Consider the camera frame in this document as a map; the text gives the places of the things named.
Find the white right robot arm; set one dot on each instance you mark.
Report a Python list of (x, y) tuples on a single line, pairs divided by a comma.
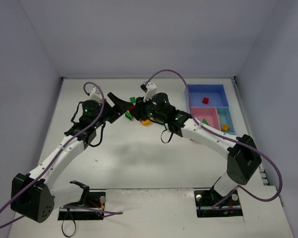
[(239, 152)]

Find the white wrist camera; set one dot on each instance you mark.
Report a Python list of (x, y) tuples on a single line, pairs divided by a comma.
[(95, 93), (149, 90)]

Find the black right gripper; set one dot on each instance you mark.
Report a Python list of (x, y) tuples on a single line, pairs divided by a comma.
[(141, 110)]

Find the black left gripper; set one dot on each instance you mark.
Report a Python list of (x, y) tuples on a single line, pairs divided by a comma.
[(111, 113)]

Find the yellow butterfly lego piece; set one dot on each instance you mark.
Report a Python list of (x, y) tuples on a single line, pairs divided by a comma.
[(146, 122)]

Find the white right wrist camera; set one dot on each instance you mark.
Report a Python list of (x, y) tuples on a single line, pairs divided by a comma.
[(149, 90)]

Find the blue pink compartment tray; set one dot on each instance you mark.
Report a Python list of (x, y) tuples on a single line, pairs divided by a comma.
[(218, 104)]

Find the green lego brick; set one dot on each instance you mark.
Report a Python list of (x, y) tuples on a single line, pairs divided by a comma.
[(132, 99)]

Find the small yellow lego brick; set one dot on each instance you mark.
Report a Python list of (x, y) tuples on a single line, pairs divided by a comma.
[(225, 127)]

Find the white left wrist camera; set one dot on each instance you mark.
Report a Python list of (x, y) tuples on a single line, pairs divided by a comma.
[(95, 93)]

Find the green sloped lego piece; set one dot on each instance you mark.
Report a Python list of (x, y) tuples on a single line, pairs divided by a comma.
[(129, 116)]

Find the small red lego brick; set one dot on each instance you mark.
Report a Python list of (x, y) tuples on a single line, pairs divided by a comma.
[(205, 100)]

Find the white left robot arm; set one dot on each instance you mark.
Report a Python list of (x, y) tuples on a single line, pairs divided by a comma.
[(34, 195)]

